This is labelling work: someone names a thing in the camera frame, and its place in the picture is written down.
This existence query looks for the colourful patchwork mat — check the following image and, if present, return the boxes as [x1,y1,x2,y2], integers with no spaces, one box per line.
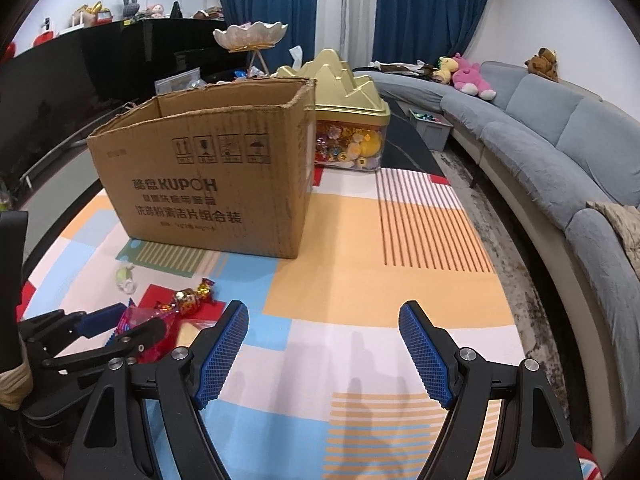
[17,167,601,480]

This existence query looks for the black piano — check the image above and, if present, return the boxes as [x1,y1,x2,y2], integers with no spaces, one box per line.
[125,17,251,106]

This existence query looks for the white tiered snack stand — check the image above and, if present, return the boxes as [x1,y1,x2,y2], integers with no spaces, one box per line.
[212,21,288,78]

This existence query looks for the long television cabinet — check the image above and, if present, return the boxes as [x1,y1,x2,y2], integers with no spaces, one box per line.
[0,120,108,211]

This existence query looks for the brown teddy bear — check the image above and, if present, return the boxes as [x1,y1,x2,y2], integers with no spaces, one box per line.
[525,48,559,82]

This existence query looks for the brown cardboard box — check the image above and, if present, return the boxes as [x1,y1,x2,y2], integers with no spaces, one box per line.
[86,77,317,260]

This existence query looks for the beige blanket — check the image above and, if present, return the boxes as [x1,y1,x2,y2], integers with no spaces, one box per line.
[586,201,640,261]

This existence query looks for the pink plush toy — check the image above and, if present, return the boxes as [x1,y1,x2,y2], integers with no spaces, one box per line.
[452,52,497,100]

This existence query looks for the pink-red snack packet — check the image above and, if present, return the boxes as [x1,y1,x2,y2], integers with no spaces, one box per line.
[114,305,176,363]

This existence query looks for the person's left hand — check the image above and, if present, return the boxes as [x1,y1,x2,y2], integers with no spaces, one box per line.
[0,365,27,408]

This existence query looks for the grey bin of toys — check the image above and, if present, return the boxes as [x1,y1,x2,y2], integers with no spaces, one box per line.
[407,108,453,152]

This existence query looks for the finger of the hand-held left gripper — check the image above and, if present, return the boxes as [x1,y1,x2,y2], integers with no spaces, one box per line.
[19,304,130,342]
[42,316,168,377]

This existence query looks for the grey curved sofa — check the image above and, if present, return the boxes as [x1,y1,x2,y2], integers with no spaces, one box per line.
[370,60,640,461]

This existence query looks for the red and gold wrapped candy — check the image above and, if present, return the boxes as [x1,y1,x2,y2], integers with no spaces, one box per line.
[155,279,217,317]

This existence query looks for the blue curtain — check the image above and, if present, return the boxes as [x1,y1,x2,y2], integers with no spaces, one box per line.
[372,0,488,68]
[212,0,323,73]

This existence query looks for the gold mountain-lid candy tin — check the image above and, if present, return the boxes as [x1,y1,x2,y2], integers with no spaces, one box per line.
[276,49,391,173]

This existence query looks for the pile of clothes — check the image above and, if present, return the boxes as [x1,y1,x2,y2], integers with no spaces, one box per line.
[370,60,436,78]

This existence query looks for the gold and red ornaments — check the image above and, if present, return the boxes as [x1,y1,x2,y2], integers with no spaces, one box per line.
[70,2,113,28]

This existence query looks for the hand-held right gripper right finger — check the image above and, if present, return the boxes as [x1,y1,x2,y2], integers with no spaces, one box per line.
[398,300,583,480]

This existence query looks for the white sheer curtain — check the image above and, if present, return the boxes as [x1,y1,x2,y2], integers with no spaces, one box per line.
[320,0,376,68]

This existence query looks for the pale green wrapped candy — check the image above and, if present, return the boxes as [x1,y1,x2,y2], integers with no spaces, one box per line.
[116,262,138,293]

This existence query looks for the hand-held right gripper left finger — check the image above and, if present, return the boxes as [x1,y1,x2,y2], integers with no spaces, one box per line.
[62,300,250,480]

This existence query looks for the yellow plush toy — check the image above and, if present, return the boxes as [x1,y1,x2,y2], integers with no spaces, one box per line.
[432,56,458,85]

